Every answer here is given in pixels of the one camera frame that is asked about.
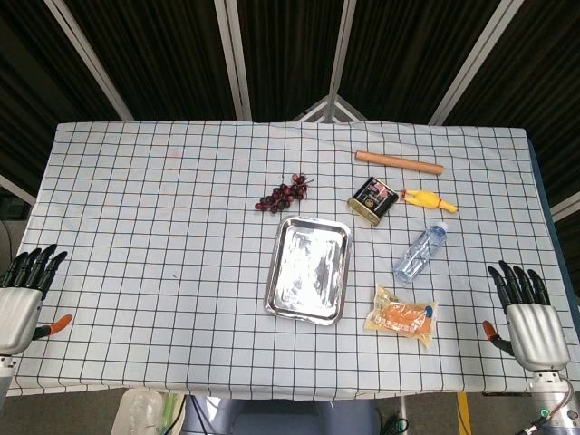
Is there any white checkered tablecloth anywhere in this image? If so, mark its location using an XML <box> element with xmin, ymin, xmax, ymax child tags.
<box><xmin>6</xmin><ymin>120</ymin><xmax>575</xmax><ymax>401</ymax></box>

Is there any white metal frame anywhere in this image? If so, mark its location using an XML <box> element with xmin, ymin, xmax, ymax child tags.
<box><xmin>293</xmin><ymin>94</ymin><xmax>367</xmax><ymax>123</ymax></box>

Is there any dark red grape bunch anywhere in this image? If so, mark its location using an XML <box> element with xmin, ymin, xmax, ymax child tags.
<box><xmin>254</xmin><ymin>173</ymin><xmax>315</xmax><ymax>213</ymax></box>

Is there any wooden rolling pin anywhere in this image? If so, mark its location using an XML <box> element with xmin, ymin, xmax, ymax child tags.
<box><xmin>354</xmin><ymin>150</ymin><xmax>446</xmax><ymax>177</ymax></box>

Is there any black luncheon meat can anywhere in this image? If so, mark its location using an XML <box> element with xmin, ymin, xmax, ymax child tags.
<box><xmin>347</xmin><ymin>176</ymin><xmax>400</xmax><ymax>227</ymax></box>

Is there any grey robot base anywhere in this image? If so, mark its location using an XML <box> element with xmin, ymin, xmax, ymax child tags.
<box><xmin>182</xmin><ymin>394</ymin><xmax>382</xmax><ymax>435</ymax></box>

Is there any clear plastic bag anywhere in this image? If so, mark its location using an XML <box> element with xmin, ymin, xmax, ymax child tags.
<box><xmin>111</xmin><ymin>390</ymin><xmax>167</xmax><ymax>435</ymax></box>

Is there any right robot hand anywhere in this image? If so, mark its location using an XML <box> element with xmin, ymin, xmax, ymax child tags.
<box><xmin>481</xmin><ymin>260</ymin><xmax>571</xmax><ymax>373</ymax></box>

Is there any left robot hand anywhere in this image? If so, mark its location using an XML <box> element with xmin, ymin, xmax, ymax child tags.
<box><xmin>0</xmin><ymin>244</ymin><xmax>73</xmax><ymax>356</ymax></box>

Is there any stainless steel tray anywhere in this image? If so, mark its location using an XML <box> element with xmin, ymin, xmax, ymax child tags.
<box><xmin>264</xmin><ymin>215</ymin><xmax>353</xmax><ymax>327</ymax></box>

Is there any orange transparent plastic snack packet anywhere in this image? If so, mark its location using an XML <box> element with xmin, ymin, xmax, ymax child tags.
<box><xmin>363</xmin><ymin>284</ymin><xmax>439</xmax><ymax>349</ymax></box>

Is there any yellow rubber chicken toy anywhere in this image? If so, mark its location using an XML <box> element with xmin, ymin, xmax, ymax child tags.
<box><xmin>401</xmin><ymin>188</ymin><xmax>459</xmax><ymax>214</ymax></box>

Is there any clear plastic water bottle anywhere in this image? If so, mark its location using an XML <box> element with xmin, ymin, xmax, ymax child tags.
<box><xmin>391</xmin><ymin>220</ymin><xmax>450</xmax><ymax>285</ymax></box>

